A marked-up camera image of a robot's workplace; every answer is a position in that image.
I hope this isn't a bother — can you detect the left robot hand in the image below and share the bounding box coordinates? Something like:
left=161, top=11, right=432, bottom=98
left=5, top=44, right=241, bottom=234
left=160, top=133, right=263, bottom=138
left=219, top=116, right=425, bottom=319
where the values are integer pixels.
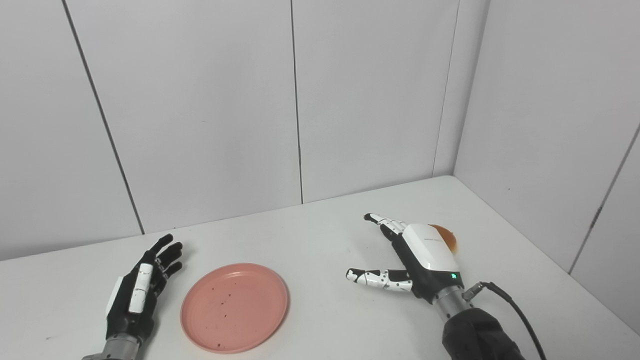
left=105, top=233, right=184, bottom=345

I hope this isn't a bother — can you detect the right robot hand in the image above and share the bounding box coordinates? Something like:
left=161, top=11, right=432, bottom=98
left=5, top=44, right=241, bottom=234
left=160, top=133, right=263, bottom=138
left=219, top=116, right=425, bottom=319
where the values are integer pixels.
left=346, top=212, right=466, bottom=305

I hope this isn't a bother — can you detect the toy hamburger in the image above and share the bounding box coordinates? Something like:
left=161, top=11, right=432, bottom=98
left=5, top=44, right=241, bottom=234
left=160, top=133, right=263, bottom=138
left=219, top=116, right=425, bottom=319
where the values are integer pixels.
left=429, top=224, right=459, bottom=254

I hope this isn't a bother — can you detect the pink round plate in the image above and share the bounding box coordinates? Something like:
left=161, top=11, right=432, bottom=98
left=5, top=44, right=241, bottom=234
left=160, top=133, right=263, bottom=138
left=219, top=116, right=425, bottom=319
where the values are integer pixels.
left=180, top=263, right=290, bottom=355

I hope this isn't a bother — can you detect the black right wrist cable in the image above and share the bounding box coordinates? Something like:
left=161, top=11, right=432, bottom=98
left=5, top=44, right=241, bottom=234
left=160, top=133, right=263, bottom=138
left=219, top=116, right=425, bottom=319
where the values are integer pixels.
left=462, top=281, right=549, bottom=360

